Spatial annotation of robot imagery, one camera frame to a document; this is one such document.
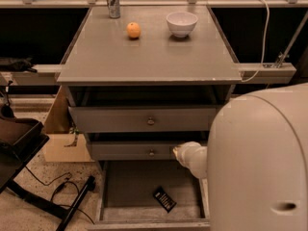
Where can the grey middle drawer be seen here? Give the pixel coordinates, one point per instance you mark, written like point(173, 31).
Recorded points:
point(132, 150)

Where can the orange fruit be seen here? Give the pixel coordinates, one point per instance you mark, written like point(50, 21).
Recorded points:
point(133, 30)

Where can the grey top drawer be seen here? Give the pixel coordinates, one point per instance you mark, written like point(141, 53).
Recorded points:
point(142, 119)

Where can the metal rail frame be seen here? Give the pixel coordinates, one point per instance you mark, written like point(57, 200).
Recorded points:
point(154, 0)

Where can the grey bottom drawer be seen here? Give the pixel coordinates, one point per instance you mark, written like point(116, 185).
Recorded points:
point(127, 203)

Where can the black bag on rail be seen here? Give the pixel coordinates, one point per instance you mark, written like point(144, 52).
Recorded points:
point(16, 65)

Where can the black chair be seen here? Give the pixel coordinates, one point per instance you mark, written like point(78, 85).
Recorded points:
point(20, 140)

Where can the white bowl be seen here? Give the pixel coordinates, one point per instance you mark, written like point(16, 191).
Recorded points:
point(181, 24)

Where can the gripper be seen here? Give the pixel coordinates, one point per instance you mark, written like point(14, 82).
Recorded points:
point(189, 155)

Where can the grey drawer cabinet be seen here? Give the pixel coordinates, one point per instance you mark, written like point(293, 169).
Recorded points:
point(135, 90)

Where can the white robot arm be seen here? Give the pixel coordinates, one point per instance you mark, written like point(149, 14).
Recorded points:
point(256, 162)

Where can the silver drink can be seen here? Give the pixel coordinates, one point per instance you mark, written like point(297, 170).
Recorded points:
point(114, 8)

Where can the cardboard box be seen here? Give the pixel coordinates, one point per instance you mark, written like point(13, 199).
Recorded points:
point(66, 144)

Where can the grey drawer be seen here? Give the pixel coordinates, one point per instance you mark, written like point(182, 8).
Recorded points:
point(132, 150)
point(127, 203)
point(142, 119)

